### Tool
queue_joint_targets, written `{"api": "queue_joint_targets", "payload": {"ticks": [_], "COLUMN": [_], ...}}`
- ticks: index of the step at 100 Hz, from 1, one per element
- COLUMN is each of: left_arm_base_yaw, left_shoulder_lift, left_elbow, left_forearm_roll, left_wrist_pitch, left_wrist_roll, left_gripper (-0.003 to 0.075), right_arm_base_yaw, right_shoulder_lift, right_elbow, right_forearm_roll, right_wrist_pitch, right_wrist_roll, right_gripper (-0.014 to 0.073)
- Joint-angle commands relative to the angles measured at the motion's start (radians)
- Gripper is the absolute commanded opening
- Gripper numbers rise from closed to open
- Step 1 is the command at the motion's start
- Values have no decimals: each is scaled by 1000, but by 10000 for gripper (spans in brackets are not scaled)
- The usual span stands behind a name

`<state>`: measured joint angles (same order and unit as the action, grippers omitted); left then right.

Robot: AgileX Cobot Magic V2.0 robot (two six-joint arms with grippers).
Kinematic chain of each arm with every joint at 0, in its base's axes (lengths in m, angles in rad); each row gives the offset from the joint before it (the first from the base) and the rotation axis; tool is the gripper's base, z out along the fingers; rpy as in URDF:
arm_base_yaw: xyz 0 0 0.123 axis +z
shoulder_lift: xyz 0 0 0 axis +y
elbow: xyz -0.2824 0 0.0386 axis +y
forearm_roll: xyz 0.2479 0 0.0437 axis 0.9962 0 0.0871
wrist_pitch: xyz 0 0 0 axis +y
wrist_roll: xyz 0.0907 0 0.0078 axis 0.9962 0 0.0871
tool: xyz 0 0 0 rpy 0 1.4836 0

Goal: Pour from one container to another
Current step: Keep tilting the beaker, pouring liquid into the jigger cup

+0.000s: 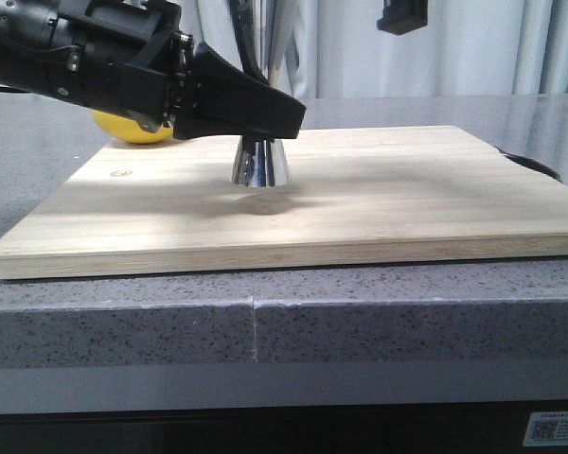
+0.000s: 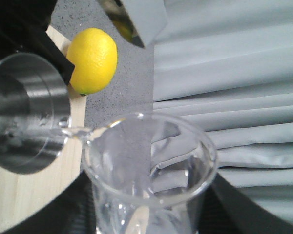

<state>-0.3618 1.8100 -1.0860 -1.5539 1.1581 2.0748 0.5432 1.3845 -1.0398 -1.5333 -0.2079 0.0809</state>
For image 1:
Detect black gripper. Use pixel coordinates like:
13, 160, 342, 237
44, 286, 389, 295
0, 1, 194, 132

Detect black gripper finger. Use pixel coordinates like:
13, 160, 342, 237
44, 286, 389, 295
227, 0, 268, 84
172, 43, 306, 140
377, 0, 428, 36

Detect steel double jigger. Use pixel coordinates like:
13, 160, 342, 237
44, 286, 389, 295
232, 1, 298, 187

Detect grey curtain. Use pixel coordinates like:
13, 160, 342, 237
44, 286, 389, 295
179, 0, 568, 100

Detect yellow lemon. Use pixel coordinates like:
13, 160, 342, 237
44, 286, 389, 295
90, 110, 173, 145

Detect wooden cutting board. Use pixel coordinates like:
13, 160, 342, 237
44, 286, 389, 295
0, 126, 568, 279

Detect black cutting board loop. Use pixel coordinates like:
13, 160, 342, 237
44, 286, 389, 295
496, 148, 562, 183

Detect white QR code sticker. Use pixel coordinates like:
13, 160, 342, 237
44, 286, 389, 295
523, 411, 568, 447

